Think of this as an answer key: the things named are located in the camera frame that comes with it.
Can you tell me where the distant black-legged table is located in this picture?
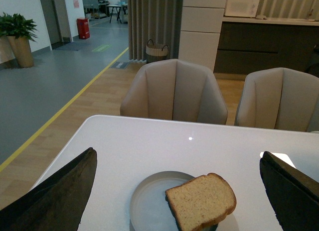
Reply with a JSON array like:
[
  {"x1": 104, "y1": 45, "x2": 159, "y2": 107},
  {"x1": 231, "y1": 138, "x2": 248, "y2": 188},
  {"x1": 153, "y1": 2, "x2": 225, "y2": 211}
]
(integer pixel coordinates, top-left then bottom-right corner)
[{"x1": 106, "y1": 3, "x2": 128, "y2": 24}]

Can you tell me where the grey curtain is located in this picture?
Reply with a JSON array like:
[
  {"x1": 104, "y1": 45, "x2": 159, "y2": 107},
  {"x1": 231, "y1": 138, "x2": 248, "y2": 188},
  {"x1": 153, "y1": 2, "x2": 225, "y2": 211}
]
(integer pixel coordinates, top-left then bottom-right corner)
[{"x1": 128, "y1": 0, "x2": 183, "y2": 60}]

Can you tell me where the woven basket with handles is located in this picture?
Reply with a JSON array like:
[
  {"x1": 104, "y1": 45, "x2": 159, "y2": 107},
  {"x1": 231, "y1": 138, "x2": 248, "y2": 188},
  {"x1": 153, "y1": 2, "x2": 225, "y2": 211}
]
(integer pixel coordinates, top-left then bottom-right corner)
[{"x1": 146, "y1": 39, "x2": 169, "y2": 63}]

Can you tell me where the beige chair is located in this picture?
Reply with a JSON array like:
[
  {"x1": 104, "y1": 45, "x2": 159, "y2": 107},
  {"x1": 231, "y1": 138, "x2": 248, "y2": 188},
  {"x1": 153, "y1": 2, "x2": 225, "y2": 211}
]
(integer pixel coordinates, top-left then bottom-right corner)
[
  {"x1": 120, "y1": 59, "x2": 228, "y2": 124},
  {"x1": 234, "y1": 68, "x2": 319, "y2": 132}
]

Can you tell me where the beige chair right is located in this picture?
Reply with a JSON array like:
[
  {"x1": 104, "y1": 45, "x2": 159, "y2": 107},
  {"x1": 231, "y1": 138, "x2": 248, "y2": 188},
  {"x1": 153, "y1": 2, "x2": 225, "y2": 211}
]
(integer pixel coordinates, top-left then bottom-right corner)
[{"x1": 234, "y1": 68, "x2": 319, "y2": 132}]

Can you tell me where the white microwave oven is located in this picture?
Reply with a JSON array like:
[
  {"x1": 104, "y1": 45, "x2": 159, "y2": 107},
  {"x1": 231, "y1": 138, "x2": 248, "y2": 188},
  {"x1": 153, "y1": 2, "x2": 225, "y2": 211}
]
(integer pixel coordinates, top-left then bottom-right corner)
[{"x1": 224, "y1": 0, "x2": 260, "y2": 17}]

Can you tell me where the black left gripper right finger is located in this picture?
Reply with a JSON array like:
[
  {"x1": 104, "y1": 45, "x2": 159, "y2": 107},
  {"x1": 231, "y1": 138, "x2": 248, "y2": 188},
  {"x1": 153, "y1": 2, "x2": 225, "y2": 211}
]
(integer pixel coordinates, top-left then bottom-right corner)
[{"x1": 260, "y1": 151, "x2": 319, "y2": 231}]

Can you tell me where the green potted plant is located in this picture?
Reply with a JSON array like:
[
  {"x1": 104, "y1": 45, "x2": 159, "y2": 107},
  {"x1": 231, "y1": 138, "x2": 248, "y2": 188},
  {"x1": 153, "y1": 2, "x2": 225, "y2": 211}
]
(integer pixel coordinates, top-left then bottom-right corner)
[{"x1": 0, "y1": 12, "x2": 37, "y2": 68}]

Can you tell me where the red cabinet box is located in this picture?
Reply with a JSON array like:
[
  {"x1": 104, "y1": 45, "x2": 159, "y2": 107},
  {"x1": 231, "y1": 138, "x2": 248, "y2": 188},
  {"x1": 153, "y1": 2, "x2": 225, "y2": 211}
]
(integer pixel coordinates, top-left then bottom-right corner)
[{"x1": 76, "y1": 18, "x2": 90, "y2": 39}]

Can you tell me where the white drawer cabinet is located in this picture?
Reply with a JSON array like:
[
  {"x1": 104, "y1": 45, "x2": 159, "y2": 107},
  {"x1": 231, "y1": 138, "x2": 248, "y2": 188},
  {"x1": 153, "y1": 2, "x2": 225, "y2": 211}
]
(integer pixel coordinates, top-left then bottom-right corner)
[{"x1": 178, "y1": 0, "x2": 226, "y2": 70}]

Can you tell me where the dark kitchen counter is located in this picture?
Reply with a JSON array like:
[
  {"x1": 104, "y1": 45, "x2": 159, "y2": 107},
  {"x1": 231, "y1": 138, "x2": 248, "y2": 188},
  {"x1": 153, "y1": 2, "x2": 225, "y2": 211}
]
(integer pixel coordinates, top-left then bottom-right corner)
[{"x1": 214, "y1": 20, "x2": 319, "y2": 75}]

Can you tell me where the grey round plate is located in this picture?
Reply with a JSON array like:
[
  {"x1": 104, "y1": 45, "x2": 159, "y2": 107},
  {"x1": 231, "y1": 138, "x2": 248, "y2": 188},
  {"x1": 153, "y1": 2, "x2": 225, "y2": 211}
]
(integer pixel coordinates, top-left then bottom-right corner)
[{"x1": 129, "y1": 171, "x2": 220, "y2": 231}]

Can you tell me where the slice of brown bread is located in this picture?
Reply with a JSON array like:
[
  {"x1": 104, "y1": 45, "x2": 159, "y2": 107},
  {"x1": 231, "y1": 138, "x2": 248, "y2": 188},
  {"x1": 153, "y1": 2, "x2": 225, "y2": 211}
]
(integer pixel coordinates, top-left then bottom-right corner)
[{"x1": 165, "y1": 173, "x2": 237, "y2": 231}]

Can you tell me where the beige chair left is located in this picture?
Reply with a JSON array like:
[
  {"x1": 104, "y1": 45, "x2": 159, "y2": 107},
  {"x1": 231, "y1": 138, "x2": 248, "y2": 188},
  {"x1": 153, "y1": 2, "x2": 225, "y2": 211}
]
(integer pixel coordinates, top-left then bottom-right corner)
[{"x1": 120, "y1": 59, "x2": 228, "y2": 124}]

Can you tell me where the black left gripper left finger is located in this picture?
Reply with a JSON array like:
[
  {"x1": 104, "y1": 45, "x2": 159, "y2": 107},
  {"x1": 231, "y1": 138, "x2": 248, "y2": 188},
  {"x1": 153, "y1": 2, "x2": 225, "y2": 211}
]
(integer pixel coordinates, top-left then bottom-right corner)
[{"x1": 0, "y1": 147, "x2": 97, "y2": 231}]

